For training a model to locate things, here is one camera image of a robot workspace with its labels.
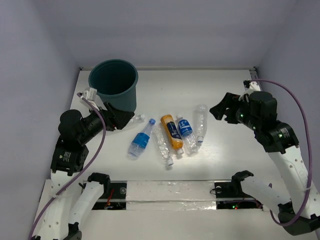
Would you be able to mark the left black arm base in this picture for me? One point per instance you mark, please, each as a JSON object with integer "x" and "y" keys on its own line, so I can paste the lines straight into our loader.
{"x": 114, "y": 199}

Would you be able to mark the clear bottle white cap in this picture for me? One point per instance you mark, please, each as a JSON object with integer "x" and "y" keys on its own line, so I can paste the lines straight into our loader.
{"x": 200, "y": 122}

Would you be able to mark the orange juice bottle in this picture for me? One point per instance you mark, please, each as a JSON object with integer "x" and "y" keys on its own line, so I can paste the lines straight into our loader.
{"x": 172, "y": 133}

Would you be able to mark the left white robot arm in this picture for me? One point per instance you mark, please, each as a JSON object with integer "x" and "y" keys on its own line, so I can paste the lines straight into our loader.
{"x": 70, "y": 202}

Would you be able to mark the clear bottle blue label cap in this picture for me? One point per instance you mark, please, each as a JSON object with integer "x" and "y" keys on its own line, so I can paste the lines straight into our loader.
{"x": 140, "y": 142}

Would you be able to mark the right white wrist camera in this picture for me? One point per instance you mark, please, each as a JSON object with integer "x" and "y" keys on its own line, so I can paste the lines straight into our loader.
{"x": 251, "y": 86}

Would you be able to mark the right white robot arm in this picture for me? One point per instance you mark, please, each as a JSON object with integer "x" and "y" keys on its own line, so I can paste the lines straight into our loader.
{"x": 298, "y": 210}

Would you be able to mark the dark green plastic bin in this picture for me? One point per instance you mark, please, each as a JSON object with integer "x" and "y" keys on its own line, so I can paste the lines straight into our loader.
{"x": 115, "y": 81}

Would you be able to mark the blue label bottle white cap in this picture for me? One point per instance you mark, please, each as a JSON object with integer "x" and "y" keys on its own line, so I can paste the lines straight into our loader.
{"x": 190, "y": 141}

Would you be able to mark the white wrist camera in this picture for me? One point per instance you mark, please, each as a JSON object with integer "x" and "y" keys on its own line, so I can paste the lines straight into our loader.
{"x": 88, "y": 97}
{"x": 251, "y": 86}

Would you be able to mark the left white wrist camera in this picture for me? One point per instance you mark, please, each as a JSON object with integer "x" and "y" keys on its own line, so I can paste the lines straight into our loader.
{"x": 88, "y": 97}

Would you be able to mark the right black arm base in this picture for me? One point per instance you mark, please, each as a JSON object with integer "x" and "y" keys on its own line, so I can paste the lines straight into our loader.
{"x": 229, "y": 197}

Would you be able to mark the crumpled clear bottle blue cap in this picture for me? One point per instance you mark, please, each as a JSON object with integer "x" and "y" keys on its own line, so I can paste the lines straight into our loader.
{"x": 163, "y": 146}

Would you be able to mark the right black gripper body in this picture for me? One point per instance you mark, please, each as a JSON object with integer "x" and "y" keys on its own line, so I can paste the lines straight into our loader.
{"x": 239, "y": 111}

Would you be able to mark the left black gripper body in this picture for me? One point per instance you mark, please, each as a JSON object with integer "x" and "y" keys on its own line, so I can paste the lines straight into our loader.
{"x": 109, "y": 117}

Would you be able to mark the small clear bottle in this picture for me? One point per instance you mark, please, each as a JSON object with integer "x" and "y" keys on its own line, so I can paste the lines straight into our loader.
{"x": 137, "y": 119}

